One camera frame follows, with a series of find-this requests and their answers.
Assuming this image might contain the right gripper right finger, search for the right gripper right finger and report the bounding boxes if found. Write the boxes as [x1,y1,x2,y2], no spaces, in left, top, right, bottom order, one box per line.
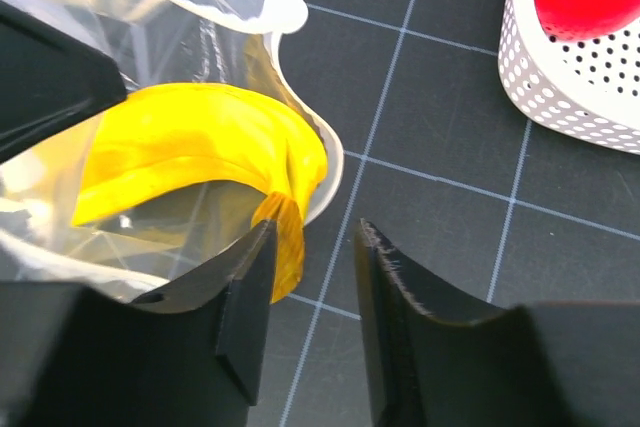
[354,220,639,426]

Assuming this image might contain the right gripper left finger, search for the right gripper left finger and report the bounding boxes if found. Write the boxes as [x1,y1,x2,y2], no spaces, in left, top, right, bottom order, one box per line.
[1,221,277,426]

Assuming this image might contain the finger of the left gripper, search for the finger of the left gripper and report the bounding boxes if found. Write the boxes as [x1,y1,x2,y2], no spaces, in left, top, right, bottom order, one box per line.
[1,2,127,161]

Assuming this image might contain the polka dot zip bag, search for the polka dot zip bag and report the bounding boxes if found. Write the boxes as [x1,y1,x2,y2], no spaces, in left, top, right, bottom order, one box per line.
[1,0,344,302]

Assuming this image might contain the yellow banana bunch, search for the yellow banana bunch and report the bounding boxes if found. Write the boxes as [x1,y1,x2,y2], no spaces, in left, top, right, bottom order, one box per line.
[72,83,329,302]

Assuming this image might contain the white perforated plastic basket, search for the white perforated plastic basket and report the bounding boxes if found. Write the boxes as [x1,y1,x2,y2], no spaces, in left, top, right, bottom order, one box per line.
[498,0,639,154]

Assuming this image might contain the black grid mat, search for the black grid mat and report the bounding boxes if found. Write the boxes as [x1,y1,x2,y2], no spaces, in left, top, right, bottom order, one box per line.
[249,0,639,426]

